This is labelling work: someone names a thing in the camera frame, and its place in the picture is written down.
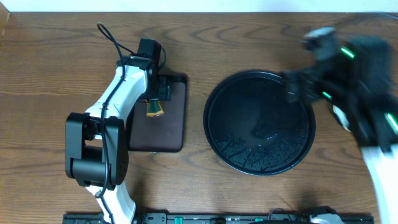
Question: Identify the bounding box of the pale green plate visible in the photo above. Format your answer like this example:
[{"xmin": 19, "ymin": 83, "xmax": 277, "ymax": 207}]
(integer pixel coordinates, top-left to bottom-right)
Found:
[{"xmin": 329, "ymin": 105, "xmax": 352, "ymax": 133}]

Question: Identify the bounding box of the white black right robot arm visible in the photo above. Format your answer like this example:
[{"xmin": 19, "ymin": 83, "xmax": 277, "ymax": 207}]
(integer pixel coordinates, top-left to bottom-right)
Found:
[{"xmin": 283, "ymin": 35, "xmax": 397, "ymax": 223}]

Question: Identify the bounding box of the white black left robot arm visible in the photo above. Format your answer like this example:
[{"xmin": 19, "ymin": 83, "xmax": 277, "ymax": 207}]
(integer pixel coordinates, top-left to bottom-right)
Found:
[{"xmin": 65, "ymin": 55, "xmax": 163, "ymax": 223}]

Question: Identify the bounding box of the black rectangular tray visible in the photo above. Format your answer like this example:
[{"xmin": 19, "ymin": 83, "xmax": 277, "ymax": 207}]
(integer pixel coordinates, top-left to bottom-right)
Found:
[{"xmin": 126, "ymin": 74, "xmax": 188, "ymax": 152}]

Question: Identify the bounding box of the black round tray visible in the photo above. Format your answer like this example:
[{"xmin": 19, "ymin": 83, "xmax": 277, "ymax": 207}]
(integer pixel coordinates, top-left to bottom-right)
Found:
[{"xmin": 203, "ymin": 70, "xmax": 316, "ymax": 176}]

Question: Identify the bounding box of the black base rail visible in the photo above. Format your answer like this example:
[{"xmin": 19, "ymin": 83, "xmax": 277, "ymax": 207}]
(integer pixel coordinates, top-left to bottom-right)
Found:
[{"xmin": 62, "ymin": 212, "xmax": 376, "ymax": 224}]

